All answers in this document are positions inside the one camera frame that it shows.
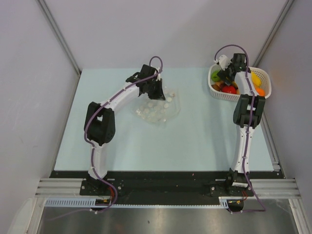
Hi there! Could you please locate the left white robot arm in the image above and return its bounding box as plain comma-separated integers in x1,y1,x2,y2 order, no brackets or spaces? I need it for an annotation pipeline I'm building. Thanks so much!
84,64,166,195

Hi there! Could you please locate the white slotted cable duct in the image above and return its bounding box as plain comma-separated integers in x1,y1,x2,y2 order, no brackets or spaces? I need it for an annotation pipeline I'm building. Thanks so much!
44,197,229,209

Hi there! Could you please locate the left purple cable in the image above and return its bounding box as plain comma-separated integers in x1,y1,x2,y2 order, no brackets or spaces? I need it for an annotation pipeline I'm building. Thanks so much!
83,56,163,217

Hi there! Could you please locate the aluminium frame rail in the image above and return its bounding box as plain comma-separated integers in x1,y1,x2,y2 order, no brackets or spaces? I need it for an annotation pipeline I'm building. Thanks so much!
36,178,301,199

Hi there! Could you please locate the brown toy kiwi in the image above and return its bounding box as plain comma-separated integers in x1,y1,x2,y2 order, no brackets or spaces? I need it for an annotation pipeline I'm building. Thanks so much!
211,81,223,92

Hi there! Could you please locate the yellow toy corn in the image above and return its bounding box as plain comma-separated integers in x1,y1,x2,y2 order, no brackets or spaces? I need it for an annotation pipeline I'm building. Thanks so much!
251,72,262,88

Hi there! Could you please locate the green toy apple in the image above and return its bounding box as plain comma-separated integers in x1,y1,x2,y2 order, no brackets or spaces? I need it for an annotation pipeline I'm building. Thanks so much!
211,71,220,82

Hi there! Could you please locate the clear zip top bag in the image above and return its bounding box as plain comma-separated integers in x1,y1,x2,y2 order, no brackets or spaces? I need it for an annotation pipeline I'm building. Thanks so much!
133,86,181,125

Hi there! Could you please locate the red toy tomato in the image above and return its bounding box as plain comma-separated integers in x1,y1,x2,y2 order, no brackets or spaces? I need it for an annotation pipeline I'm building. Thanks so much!
221,85,237,95

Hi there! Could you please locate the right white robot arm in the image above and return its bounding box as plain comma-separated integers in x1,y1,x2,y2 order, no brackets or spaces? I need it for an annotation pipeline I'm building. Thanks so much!
216,53,266,195

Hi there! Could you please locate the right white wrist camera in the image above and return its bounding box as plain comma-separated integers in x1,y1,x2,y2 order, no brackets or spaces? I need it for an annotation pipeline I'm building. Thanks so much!
214,55,232,70

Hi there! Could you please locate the orange toy tangerine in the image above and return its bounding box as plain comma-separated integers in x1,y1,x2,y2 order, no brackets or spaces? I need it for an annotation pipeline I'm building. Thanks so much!
256,88,266,97

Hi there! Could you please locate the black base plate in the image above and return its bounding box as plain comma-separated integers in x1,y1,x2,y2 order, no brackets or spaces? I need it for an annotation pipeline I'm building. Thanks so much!
49,170,285,206

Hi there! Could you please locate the white plastic basket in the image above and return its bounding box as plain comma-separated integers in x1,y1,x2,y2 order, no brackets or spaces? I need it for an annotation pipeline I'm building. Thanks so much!
207,64,272,101

